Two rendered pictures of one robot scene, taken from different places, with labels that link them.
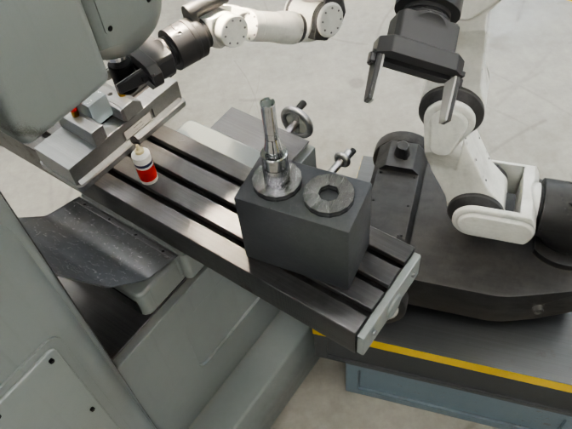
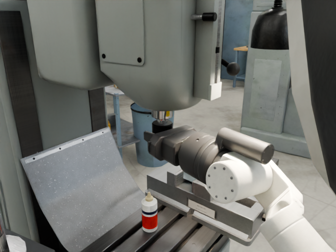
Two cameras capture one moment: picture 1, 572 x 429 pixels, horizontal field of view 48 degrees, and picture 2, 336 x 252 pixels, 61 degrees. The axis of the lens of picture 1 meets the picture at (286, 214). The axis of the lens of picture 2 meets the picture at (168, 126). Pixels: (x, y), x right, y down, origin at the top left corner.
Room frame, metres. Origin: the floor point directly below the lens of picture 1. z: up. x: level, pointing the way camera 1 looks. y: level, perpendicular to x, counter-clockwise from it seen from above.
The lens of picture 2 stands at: (0.99, -0.32, 1.48)
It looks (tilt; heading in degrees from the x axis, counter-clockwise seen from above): 20 degrees down; 86
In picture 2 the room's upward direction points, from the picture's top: straight up
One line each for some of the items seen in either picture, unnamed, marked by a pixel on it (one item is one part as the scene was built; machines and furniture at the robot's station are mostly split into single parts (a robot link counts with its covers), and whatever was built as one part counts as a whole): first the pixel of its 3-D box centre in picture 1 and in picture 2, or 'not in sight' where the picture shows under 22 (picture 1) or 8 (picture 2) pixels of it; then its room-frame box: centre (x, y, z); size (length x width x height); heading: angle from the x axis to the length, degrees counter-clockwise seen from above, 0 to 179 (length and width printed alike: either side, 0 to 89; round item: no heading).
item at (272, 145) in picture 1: (270, 128); not in sight; (0.76, 0.01, 1.29); 0.03 x 0.03 x 0.11
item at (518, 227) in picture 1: (495, 199); not in sight; (1.02, -0.56, 0.68); 0.21 x 0.20 x 0.13; 68
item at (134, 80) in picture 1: (132, 82); (151, 139); (0.99, 0.26, 1.23); 0.06 x 0.02 x 0.03; 124
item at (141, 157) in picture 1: (143, 162); (149, 210); (0.98, 0.29, 1.02); 0.04 x 0.04 x 0.11
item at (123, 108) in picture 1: (113, 100); (213, 181); (1.16, 0.36, 1.06); 0.12 x 0.06 x 0.04; 47
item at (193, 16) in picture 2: not in sight; (199, 16); (1.08, 0.19, 1.49); 0.06 x 0.01 x 0.01; 139
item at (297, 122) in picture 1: (289, 129); not in sight; (1.39, -0.04, 0.67); 0.16 x 0.12 x 0.12; 139
